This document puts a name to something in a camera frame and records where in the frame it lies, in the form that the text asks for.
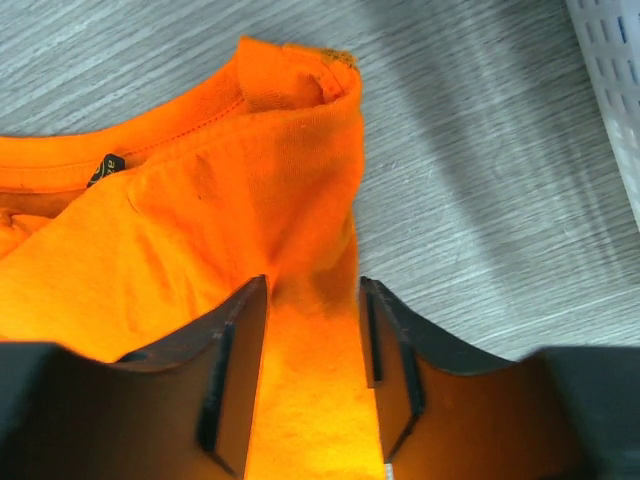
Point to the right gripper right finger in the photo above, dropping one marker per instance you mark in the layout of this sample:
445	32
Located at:
449	410

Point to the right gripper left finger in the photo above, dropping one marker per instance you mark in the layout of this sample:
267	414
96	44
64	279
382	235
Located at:
178	408

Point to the orange t-shirt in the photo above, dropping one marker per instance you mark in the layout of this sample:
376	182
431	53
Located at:
113	239

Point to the white plastic bin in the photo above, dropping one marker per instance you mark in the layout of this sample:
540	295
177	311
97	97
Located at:
608	33

